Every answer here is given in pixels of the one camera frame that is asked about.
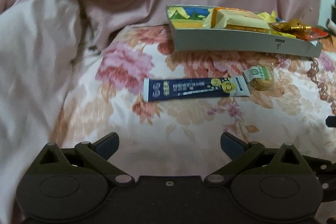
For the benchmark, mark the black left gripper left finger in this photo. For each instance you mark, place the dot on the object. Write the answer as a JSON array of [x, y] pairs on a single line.
[[96, 156]]

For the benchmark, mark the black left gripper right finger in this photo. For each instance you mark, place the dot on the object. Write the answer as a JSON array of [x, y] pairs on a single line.
[[242, 155]]

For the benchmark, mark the green white pastry packet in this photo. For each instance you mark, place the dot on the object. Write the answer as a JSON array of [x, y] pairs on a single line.
[[259, 77]]

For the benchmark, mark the dark blue powder stick sachet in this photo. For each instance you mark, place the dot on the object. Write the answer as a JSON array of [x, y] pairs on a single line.
[[173, 89]]

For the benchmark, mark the dried tofu snack packet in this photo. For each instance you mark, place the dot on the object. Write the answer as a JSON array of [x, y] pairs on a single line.
[[311, 34]]

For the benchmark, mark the gold foil snack packet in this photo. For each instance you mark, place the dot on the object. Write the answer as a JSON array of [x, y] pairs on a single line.
[[293, 25]]

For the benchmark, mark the orange cream snack packet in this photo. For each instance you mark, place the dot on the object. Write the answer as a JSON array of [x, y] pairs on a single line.
[[235, 19]]

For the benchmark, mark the yellow wrapper in tray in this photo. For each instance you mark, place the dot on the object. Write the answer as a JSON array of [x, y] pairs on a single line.
[[269, 18]]

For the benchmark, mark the grey cardboard tray box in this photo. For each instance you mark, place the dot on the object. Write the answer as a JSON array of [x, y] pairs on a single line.
[[191, 30]]

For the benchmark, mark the pink satin quilt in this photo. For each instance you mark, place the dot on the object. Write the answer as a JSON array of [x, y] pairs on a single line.
[[38, 40]]

